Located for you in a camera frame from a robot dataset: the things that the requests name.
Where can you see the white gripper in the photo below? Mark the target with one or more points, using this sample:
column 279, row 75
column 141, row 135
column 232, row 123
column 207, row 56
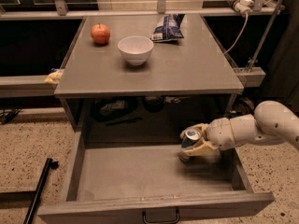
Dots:
column 219, row 132

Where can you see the redbull can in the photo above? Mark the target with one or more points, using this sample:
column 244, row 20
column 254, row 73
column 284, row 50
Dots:
column 189, row 137

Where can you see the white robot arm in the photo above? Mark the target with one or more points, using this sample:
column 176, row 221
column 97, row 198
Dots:
column 271, row 123

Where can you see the grey open drawer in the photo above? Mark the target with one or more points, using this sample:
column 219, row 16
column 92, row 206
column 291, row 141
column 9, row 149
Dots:
column 114, row 185

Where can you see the white bowl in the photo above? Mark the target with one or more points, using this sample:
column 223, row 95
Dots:
column 135, row 49

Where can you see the blue chip bag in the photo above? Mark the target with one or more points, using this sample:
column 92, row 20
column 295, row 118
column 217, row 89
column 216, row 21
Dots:
column 168, row 28

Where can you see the white power strip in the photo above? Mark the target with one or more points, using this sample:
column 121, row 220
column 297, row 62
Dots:
column 238, row 7

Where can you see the red apple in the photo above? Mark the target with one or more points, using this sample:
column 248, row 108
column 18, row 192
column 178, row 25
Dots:
column 100, row 34

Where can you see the black bar on floor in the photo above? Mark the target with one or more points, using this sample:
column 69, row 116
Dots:
column 49, row 164

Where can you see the yellow crumpled wrapper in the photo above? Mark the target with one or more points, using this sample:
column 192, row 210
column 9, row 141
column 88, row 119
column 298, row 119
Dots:
column 54, row 76

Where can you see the black drawer handle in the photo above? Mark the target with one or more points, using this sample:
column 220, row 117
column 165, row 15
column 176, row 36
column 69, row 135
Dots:
column 161, row 216

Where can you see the grey metal rail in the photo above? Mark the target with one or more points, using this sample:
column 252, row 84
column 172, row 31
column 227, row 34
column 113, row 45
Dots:
column 25, row 86

